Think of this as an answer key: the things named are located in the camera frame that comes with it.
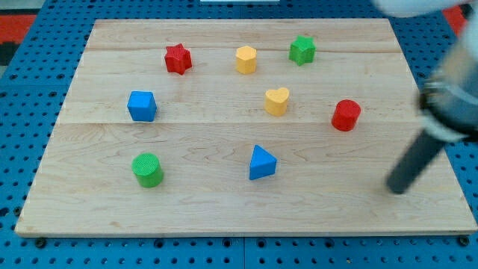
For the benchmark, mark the red star block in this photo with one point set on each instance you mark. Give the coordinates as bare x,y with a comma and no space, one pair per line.
177,59

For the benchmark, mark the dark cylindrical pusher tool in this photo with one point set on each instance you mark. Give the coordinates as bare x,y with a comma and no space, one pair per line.
420,153

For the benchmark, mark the blue triangle block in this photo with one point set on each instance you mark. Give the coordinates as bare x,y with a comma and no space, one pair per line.
262,163

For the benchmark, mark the wooden board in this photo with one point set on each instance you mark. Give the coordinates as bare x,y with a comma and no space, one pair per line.
327,182

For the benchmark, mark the blue cube block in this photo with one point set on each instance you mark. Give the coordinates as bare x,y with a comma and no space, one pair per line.
142,106

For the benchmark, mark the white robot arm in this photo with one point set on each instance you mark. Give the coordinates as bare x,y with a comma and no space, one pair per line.
448,100

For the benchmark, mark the yellow heart block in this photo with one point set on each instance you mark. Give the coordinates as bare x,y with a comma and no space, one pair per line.
276,101

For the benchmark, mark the green cylinder block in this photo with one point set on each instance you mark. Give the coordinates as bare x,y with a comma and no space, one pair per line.
147,170

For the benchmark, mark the red cylinder block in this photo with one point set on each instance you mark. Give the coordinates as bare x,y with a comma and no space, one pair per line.
346,115

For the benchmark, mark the yellow hexagon block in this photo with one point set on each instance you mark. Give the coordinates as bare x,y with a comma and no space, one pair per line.
246,59

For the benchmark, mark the green star block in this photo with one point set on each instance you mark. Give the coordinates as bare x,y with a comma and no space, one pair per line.
302,50

